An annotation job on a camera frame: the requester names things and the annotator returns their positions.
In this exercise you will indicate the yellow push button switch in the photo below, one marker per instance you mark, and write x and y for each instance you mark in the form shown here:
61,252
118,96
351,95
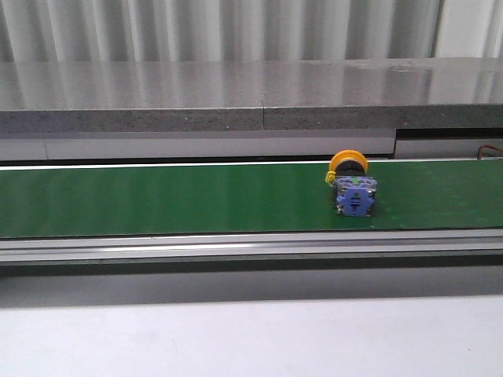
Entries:
354,191

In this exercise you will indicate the grey speckled stone counter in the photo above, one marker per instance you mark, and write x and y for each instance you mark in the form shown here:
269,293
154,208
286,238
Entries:
123,97

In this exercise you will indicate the green conveyor belt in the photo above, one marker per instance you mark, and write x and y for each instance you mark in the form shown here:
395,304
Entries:
42,202

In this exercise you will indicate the white pleated curtain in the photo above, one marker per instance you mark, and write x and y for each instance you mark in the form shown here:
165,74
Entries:
247,30

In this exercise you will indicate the aluminium conveyor frame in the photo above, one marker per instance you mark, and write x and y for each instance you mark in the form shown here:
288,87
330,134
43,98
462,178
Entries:
248,252

